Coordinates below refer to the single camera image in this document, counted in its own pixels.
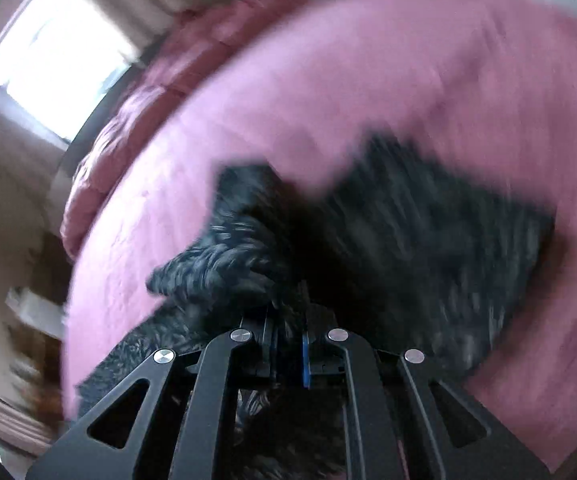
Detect black leaf-print pants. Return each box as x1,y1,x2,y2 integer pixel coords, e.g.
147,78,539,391
79,136,553,479

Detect white box on shelf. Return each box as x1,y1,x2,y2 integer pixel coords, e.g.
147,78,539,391
5,287,65,340

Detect pink bed sheet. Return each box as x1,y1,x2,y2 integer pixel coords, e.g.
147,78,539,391
62,0,577,469

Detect bright window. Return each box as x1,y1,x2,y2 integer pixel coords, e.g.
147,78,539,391
0,0,138,142

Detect dark pink quilted duvet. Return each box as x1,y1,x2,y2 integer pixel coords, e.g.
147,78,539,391
61,0,308,259

